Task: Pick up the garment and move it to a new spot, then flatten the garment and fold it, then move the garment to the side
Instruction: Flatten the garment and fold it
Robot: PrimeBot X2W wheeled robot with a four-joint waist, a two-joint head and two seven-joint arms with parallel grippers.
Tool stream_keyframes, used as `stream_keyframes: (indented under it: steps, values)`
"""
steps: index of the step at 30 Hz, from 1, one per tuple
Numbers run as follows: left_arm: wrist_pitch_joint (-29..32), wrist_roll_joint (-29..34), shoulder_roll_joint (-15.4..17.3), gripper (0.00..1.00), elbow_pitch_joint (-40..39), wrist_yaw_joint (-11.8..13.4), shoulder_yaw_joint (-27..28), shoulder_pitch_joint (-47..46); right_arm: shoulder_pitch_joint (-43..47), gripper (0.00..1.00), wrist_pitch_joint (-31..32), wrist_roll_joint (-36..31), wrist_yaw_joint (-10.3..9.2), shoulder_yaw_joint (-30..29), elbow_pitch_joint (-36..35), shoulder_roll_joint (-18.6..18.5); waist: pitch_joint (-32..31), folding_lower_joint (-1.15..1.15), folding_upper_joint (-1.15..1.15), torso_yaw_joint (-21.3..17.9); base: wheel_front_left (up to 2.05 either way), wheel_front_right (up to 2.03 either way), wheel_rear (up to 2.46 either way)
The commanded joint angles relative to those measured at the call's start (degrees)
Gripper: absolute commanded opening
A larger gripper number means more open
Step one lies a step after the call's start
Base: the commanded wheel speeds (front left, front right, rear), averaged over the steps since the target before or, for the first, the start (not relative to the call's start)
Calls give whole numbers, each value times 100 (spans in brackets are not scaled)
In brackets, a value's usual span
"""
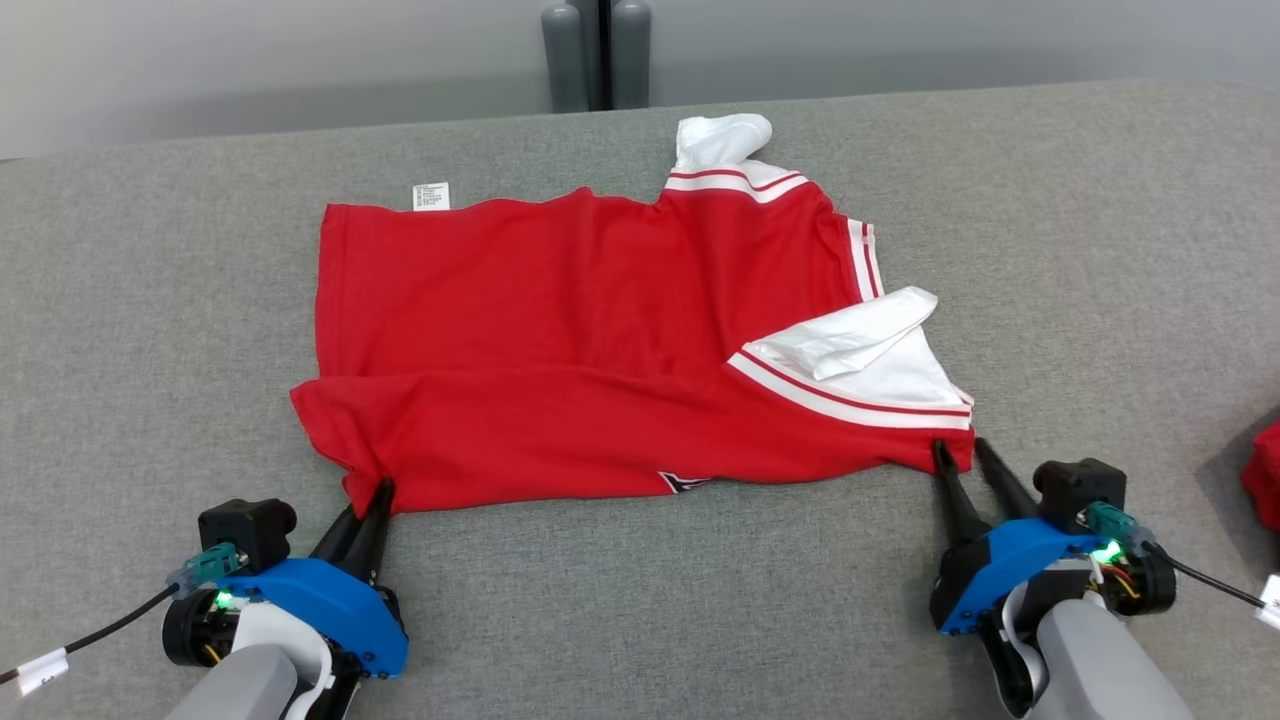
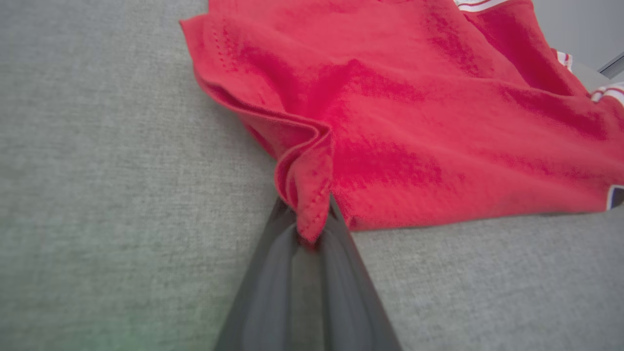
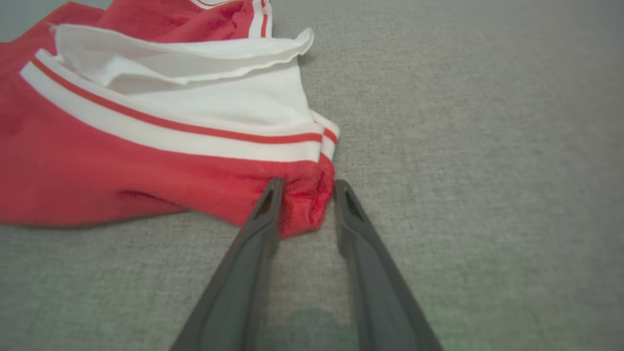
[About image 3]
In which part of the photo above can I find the red and white garment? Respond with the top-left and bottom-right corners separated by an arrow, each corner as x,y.
0,0 -> 341,240

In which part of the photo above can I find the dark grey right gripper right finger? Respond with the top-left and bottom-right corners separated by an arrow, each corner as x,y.
333,179 -> 445,351

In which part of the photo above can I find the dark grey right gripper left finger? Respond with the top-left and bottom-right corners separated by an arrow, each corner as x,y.
169,177 -> 286,351

